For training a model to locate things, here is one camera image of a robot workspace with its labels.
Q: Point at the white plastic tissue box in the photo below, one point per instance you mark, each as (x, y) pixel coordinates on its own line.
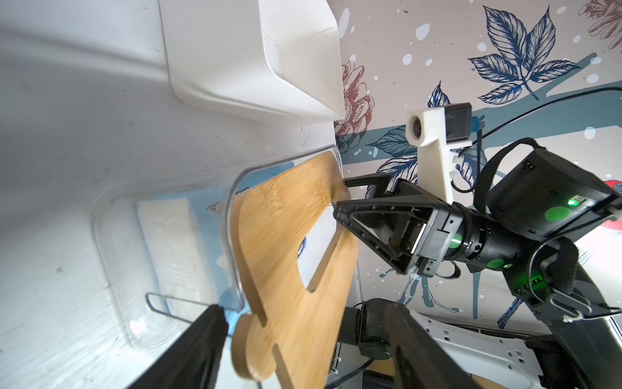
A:
(276, 62)

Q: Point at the blue tissue paper pack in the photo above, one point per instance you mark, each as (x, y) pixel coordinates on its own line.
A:
(187, 245)

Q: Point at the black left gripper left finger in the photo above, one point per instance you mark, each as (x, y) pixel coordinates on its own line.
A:
(193, 360)

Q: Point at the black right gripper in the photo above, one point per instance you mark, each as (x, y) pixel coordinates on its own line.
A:
(412, 228)

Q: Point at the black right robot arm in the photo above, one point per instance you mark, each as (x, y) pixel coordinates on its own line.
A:
(525, 226)

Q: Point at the bamboo tissue box lid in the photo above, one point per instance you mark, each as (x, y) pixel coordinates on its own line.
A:
(292, 327)

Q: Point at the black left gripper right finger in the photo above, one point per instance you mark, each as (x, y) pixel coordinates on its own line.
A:
(387, 329)

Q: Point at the clear plastic tissue box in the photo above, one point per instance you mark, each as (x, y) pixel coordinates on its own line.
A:
(124, 254)

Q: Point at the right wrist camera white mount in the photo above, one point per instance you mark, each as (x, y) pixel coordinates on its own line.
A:
(437, 133)

